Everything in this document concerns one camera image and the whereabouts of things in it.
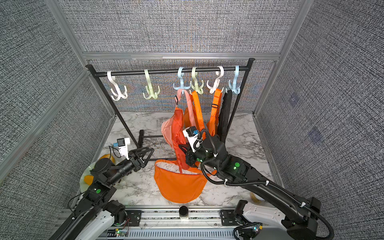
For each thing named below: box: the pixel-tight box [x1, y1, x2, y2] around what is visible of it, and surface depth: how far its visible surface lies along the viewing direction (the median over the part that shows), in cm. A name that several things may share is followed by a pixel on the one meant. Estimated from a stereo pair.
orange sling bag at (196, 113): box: [183, 90, 206, 140], surface depth 71 cm
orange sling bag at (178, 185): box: [154, 159, 217, 204], surface depth 87 cm
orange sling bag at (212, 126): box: [207, 88, 222, 137], surface depth 72 cm
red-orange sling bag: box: [172, 108, 190, 174], surface depth 62 cm
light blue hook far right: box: [228, 65, 242, 95], surface depth 67 cm
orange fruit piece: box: [84, 175, 94, 185], surface depth 83 cm
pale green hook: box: [142, 69, 161, 100], surface depth 65 cm
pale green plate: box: [79, 161, 96, 193], surface depth 83 cm
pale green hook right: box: [190, 67, 204, 95], surface depth 67 cm
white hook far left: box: [107, 71, 128, 101], surface depth 64 cm
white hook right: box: [206, 66, 225, 94], surface depth 66 cm
